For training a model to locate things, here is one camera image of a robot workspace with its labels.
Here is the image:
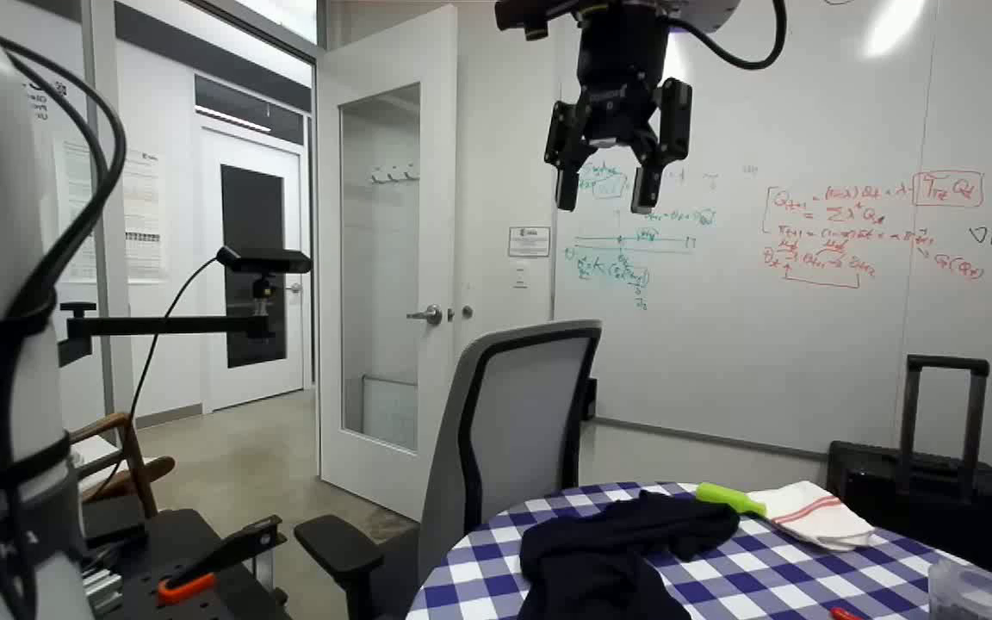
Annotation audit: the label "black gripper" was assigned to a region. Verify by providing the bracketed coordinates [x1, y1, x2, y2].
[542, 0, 696, 218]

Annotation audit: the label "black cloth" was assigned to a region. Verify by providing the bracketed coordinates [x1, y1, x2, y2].
[512, 491, 744, 620]

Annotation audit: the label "grey mesh office chair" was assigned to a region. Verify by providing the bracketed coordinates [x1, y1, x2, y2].
[290, 316, 608, 620]

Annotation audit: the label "wooden chair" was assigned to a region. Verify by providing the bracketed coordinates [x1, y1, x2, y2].
[66, 409, 181, 525]

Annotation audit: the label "white door glass panel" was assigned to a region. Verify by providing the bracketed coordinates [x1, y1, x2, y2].
[315, 5, 462, 525]

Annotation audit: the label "green marker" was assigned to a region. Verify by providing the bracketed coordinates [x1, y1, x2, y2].
[693, 482, 772, 525]

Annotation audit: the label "white hallway door dark window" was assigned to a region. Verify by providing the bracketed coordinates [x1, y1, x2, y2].
[194, 107, 318, 412]

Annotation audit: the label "white towel red stripes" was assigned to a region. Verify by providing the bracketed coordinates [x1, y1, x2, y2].
[748, 478, 887, 553]

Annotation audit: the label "blue white checkered tablecloth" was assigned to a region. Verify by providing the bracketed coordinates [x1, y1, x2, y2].
[404, 478, 992, 620]

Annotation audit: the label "black suitcase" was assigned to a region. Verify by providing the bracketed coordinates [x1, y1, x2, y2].
[822, 352, 992, 589]

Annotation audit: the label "clear plastic cup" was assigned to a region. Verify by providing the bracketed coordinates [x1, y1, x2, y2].
[923, 550, 992, 620]

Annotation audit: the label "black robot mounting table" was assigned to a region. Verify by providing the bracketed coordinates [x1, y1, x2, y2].
[81, 507, 295, 620]

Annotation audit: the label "small white wall sign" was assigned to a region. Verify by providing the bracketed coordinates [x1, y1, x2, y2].
[502, 220, 556, 261]

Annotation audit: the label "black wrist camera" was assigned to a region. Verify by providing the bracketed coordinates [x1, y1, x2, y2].
[493, 0, 581, 45]

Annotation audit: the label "silver door handle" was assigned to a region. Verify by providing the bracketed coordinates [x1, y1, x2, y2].
[404, 304, 449, 332]

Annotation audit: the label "wall whiteboard red writing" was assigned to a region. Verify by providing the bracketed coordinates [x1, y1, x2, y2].
[549, 0, 992, 491]

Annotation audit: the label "black stereo camera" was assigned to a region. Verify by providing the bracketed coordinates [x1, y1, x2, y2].
[214, 246, 318, 279]

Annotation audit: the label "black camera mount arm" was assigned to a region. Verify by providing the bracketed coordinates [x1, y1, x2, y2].
[55, 273, 290, 372]

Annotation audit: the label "thin black camera cable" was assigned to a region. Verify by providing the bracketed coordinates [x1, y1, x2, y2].
[86, 250, 230, 511]

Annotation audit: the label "black clamp orange handle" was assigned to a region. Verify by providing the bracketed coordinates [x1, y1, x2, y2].
[155, 514, 290, 610]

